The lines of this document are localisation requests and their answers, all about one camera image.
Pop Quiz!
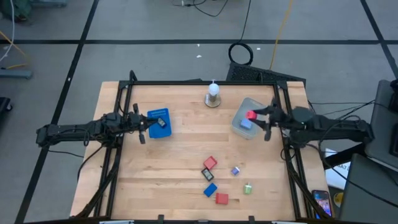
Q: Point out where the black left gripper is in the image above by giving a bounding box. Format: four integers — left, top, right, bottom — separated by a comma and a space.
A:
126, 103, 160, 145

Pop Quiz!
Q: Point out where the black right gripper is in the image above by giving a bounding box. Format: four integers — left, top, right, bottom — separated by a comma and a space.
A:
252, 98, 292, 141

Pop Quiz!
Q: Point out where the red square box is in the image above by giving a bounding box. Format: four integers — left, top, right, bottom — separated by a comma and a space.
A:
203, 156, 218, 170

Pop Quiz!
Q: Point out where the black framed card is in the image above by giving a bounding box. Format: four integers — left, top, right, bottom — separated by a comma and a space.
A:
201, 167, 215, 182

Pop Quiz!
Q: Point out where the blue box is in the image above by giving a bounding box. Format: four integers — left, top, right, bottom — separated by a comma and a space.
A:
203, 182, 218, 198

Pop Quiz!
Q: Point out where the red charger with prongs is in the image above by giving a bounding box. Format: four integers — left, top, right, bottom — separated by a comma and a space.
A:
215, 192, 229, 205

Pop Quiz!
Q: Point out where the blue plastic basket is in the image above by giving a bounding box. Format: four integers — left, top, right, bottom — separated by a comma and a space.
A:
147, 108, 172, 139

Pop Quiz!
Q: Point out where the white plastic bin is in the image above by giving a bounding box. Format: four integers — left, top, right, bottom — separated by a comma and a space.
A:
231, 97, 265, 140

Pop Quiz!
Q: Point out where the black perforated panel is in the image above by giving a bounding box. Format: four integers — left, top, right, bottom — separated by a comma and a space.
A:
226, 61, 307, 85

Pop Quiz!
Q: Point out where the bulb lamp on wooden base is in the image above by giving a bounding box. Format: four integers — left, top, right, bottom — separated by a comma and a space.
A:
204, 79, 222, 108

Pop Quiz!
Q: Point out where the black diagonal stand leg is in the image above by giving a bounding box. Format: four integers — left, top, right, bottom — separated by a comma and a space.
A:
323, 141, 368, 170

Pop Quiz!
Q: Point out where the white printed paper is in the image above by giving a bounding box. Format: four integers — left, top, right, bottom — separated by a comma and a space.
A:
325, 148, 351, 190

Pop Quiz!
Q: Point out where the smartphone with lit screen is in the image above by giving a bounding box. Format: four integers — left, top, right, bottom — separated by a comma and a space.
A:
312, 189, 333, 220

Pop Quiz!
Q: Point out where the yellow round tape roll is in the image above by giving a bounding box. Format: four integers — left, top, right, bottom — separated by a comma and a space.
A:
333, 192, 345, 208

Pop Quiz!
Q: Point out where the grey computer case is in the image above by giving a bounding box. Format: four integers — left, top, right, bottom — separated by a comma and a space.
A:
364, 79, 398, 172

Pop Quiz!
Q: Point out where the large grey box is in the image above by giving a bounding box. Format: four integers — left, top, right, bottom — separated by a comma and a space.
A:
338, 153, 398, 224

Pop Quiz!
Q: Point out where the grey floor stand base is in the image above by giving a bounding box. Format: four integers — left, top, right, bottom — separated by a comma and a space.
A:
0, 68, 34, 80

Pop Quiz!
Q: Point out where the black caster wheel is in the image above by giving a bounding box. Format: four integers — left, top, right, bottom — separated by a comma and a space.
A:
0, 96, 13, 113

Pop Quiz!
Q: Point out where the grey floor box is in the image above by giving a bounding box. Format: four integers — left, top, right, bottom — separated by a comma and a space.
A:
30, 0, 69, 7

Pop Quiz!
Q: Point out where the green bag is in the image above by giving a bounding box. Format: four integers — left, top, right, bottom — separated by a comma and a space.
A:
0, 0, 34, 21

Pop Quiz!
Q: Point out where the black metal table frame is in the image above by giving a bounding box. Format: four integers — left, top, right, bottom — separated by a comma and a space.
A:
74, 70, 332, 224

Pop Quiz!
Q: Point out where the black coiled floor cable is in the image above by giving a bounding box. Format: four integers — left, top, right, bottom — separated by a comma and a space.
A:
228, 0, 254, 66

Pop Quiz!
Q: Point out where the long yellow floor cable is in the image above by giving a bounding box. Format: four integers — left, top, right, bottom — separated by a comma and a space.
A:
269, 0, 294, 71

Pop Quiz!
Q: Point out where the black looping floor cable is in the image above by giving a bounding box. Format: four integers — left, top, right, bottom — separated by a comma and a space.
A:
172, 0, 229, 18

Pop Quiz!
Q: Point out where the thin yellow floor cable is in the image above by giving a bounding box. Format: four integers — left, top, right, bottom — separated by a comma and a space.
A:
0, 30, 31, 70

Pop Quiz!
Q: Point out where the white floor cable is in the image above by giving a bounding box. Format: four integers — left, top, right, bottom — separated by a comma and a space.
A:
0, 0, 16, 63

